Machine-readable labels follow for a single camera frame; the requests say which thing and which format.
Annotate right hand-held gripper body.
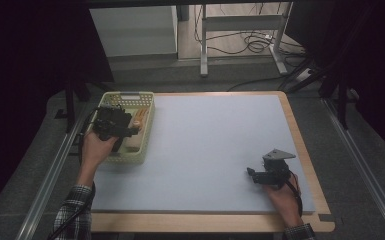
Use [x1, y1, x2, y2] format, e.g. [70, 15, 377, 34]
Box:
[252, 148, 297, 192]

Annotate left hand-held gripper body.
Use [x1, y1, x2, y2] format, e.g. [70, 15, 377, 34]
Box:
[91, 104, 133, 142]

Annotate beige fuzzy glove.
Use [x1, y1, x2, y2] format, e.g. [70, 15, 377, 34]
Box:
[123, 108, 150, 152]

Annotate pale green plastic basket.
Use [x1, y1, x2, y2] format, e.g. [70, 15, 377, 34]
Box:
[89, 91, 156, 165]

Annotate person's left hand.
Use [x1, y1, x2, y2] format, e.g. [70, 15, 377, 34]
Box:
[80, 130, 120, 168]

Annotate person's right hand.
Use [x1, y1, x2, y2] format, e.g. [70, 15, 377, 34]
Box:
[262, 173, 307, 230]

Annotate black stand legs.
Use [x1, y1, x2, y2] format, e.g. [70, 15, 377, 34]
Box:
[54, 78, 114, 134]
[286, 56, 352, 131]

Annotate white foam mat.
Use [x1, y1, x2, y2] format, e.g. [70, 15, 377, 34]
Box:
[90, 94, 316, 214]

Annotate wooden table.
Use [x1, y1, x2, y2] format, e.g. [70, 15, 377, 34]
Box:
[89, 90, 336, 233]

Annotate white cabinet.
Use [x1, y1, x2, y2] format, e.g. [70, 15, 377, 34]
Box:
[89, 4, 179, 59]

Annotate white power strip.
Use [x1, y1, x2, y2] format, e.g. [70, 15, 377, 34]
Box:
[295, 67, 313, 83]

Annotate dark curtain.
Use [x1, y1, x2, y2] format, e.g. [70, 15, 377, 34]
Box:
[285, 0, 385, 164]
[0, 0, 115, 216]

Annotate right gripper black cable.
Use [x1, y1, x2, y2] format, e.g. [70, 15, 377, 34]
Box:
[288, 170, 304, 218]

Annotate aluminium floor rail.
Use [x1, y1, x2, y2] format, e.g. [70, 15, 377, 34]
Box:
[14, 99, 88, 240]
[321, 98, 385, 234]

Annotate long black floor cable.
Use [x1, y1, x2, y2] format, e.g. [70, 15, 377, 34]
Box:
[226, 74, 289, 93]

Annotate tangle of black floor cables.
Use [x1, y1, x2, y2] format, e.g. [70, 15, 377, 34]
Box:
[193, 3, 306, 58]

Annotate white metal desk frame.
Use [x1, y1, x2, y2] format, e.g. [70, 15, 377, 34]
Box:
[198, 1, 294, 78]

